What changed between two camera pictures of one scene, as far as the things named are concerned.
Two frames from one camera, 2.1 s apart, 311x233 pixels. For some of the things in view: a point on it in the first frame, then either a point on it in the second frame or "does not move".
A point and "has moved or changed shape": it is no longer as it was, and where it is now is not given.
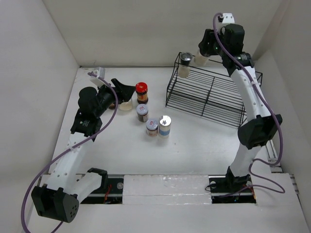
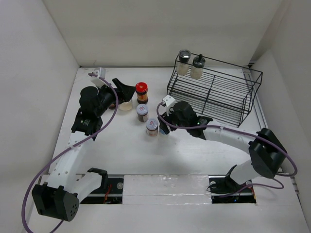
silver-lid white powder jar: x=126 y=106 does not move
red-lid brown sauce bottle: x=141 y=89 does not move
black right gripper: x=209 y=36 -> x=168 y=118
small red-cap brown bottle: x=112 y=106 does not move
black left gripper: x=123 y=91 does not move
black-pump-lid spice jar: x=199 y=60 has moved or changed shape
